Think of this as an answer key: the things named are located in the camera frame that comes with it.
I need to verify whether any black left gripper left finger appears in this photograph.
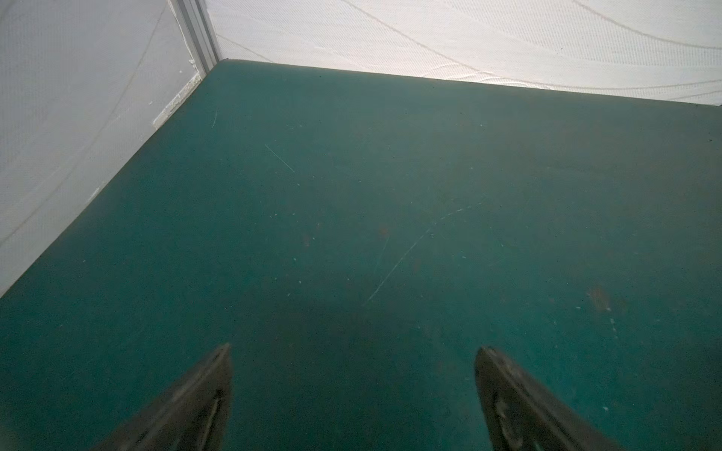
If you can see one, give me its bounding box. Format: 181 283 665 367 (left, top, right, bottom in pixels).
93 343 232 451

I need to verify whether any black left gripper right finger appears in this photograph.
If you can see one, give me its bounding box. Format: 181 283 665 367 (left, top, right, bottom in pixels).
475 347 620 451

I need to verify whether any aluminium corner frame post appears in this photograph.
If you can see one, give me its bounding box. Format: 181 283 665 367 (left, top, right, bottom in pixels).
167 0 223 78

